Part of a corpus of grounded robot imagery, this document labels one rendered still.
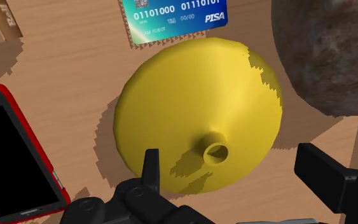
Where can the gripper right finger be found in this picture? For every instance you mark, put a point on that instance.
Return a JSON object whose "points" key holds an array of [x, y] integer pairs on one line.
{"points": [[327, 178]]}

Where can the blue green bank card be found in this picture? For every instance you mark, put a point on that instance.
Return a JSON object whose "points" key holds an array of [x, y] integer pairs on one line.
{"points": [[175, 18]]}

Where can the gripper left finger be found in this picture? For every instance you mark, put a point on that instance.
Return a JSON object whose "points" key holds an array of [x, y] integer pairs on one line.
{"points": [[147, 198]]}

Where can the dark mottled round vessel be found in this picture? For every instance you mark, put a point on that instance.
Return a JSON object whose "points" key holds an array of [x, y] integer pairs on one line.
{"points": [[330, 52]]}

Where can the red smartphone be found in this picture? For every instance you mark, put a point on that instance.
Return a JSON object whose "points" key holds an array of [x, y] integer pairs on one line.
{"points": [[8, 161]]}

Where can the yellow funnel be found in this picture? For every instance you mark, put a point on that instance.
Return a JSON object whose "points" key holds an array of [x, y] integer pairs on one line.
{"points": [[197, 114]]}

